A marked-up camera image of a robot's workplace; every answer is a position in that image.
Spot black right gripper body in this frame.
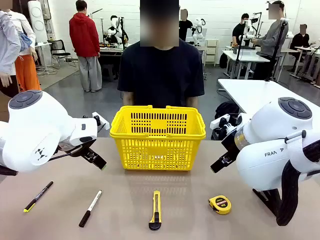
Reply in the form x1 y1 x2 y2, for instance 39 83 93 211
221 131 242 161

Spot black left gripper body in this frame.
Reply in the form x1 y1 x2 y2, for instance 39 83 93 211
56 138 97 158

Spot yellow tape measure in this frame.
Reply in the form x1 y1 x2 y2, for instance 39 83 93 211
207 195 232 215

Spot white marker black cap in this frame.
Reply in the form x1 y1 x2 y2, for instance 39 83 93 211
78 189 103 228

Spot person's left forearm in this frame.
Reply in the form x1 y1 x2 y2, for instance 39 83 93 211
186 96 199 109

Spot person's right forearm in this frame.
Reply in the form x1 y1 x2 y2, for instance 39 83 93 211
122 91 136 106

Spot yellow plastic shopping basket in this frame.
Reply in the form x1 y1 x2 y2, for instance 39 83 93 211
109 104 207 172

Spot person in dark T-shirt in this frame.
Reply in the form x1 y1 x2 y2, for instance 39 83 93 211
117 0 206 108

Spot person in red hoodie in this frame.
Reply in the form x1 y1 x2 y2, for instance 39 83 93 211
68 0 103 93

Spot background person black shirt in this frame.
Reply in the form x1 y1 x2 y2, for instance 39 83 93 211
178 8 194 42
231 13 251 47

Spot person in grey sweater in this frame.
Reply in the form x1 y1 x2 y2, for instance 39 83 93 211
253 0 289 81

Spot seated person dark clothes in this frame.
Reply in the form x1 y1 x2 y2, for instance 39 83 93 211
291 23 311 60

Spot black backpack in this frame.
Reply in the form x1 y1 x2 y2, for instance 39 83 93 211
214 100 241 121

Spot large white table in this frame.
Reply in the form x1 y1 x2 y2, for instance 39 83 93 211
217 78 320 118

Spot black pen yellow cap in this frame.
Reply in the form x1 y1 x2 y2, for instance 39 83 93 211
23 180 55 213

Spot yellow black utility knife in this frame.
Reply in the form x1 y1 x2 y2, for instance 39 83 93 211
148 190 163 231

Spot mannequin with orange trousers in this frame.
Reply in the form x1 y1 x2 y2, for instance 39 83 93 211
11 9 42 91

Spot white workbench table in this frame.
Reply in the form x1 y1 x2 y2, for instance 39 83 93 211
221 49 271 80

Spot white drawer cabinet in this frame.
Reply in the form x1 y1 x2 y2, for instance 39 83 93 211
204 38 220 67

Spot black office chair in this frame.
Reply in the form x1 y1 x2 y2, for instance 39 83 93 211
46 39 77 70

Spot grey workbench table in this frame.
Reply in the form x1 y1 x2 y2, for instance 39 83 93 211
98 43 132 58

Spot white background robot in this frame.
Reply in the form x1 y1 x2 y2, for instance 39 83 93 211
191 17 207 46
241 18 262 41
106 15 126 44

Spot mannequin pale shirt brown trousers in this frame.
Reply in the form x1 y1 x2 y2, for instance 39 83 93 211
0 0 22 98

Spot white standing air conditioner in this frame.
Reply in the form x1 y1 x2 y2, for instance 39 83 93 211
27 0 49 44

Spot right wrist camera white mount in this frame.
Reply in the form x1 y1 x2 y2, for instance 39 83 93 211
209 112 248 135

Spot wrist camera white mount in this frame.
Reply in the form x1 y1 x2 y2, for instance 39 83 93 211
91 111 110 131
209 112 248 135

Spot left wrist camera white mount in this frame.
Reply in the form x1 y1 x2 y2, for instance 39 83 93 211
91 111 110 131

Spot white cable strap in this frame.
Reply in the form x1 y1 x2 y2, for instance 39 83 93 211
284 129 307 151

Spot left arm black cable sleeve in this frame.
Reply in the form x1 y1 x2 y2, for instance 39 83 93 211
0 164 19 177

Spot arm black cable sleeve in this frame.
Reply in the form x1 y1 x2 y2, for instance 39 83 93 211
252 139 320 227
0 164 19 177

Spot right arm black cable sleeve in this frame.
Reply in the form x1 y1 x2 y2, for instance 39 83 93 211
252 139 320 227

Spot black camera tripod pole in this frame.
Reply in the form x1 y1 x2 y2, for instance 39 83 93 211
264 17 290 83

